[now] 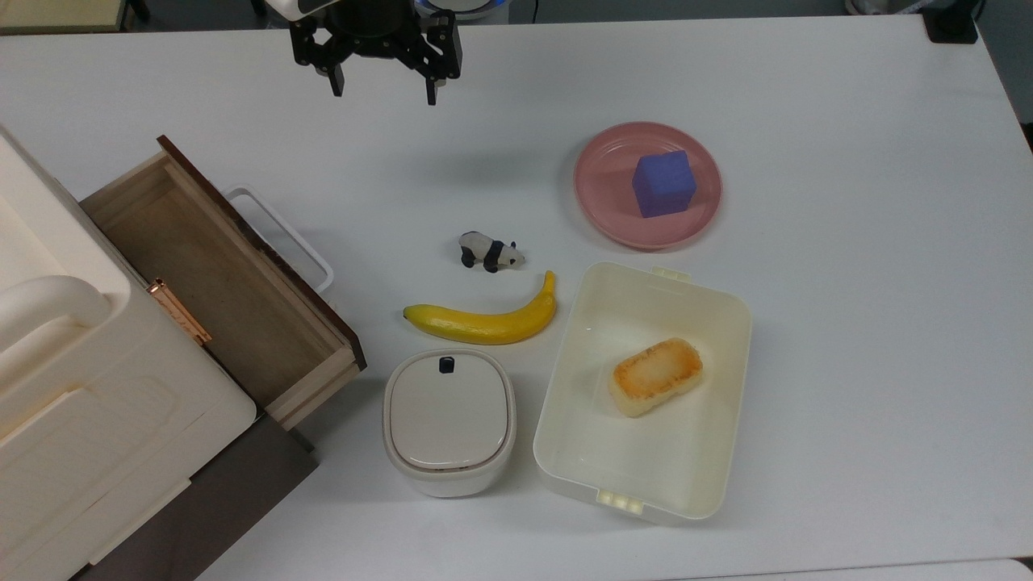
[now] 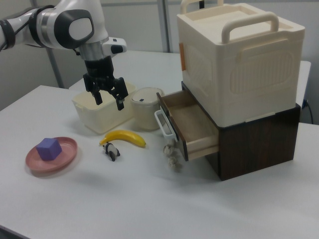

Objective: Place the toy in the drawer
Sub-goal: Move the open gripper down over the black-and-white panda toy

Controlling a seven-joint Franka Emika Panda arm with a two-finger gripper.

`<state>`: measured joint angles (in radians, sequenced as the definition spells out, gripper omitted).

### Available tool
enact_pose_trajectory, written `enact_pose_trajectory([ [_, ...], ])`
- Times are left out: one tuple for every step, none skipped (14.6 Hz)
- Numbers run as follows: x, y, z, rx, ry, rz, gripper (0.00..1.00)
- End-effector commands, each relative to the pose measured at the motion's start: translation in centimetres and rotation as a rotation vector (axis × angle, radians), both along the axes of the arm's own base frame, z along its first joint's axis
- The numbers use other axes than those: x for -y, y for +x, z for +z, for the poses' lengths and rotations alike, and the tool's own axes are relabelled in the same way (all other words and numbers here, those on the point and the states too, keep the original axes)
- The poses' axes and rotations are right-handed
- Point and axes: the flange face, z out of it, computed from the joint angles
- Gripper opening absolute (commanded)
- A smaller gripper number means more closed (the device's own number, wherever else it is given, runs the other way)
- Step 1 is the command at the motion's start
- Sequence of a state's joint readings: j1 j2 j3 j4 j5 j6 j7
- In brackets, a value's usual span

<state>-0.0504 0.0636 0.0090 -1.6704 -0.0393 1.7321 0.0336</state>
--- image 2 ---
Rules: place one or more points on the cream plastic storage box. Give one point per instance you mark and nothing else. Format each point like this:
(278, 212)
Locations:
(249, 82)

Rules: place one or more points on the cream round lidded canister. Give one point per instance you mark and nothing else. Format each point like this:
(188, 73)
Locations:
(145, 109)

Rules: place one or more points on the yellow banana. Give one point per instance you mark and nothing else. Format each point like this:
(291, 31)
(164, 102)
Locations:
(124, 135)

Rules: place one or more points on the pink plate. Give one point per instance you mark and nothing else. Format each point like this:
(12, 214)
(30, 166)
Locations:
(64, 149)

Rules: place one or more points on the orange box latch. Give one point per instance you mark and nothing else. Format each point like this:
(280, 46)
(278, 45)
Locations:
(182, 57)

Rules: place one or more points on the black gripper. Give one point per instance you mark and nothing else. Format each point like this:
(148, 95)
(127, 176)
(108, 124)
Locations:
(99, 68)

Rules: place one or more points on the dark wooden cabinet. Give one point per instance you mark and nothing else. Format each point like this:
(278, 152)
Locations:
(256, 147)

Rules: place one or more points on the small panda toy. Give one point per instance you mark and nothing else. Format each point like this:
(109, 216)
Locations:
(112, 150)

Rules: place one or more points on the wooden drawer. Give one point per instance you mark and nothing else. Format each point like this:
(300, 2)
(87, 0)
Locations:
(194, 124)

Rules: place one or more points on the cream open plastic bin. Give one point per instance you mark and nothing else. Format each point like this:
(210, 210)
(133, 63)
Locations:
(99, 117)

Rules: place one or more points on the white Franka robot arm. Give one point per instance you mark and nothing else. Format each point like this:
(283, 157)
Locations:
(49, 22)

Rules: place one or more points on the purple cube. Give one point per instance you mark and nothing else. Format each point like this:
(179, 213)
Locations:
(48, 149)

